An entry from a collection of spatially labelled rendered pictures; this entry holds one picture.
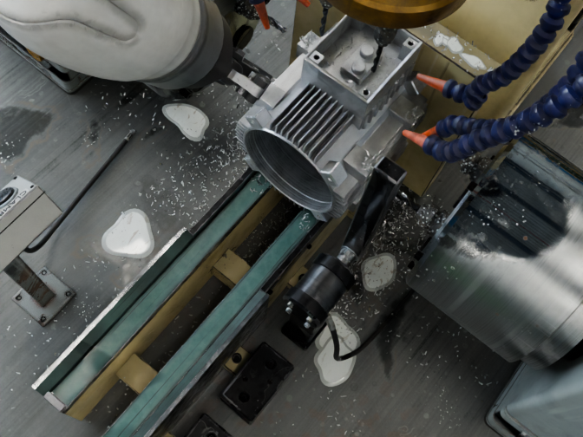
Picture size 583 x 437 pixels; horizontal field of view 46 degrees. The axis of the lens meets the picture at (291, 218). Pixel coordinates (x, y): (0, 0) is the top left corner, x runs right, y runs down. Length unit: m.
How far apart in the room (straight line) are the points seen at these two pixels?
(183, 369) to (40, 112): 0.55
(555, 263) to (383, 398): 0.39
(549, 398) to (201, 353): 0.45
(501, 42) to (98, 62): 0.68
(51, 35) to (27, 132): 0.83
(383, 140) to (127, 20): 0.54
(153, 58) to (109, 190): 0.71
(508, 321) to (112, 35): 0.57
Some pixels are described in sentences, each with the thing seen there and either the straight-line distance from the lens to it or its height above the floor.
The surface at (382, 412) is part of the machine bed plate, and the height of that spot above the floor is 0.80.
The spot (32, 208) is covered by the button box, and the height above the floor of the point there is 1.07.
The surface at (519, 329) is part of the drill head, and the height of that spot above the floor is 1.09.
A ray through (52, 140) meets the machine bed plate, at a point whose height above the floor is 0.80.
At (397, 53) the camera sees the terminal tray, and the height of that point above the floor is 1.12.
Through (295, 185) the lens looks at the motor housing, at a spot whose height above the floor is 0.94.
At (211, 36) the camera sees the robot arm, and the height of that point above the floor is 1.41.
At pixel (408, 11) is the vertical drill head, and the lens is 0.69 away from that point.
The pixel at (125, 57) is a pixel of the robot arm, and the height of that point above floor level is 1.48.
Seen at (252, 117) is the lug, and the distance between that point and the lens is 0.88.
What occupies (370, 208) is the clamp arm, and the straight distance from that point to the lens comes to 0.76.
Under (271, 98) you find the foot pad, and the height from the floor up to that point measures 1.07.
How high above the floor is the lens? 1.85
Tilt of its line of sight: 68 degrees down
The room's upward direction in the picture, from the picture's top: 11 degrees clockwise
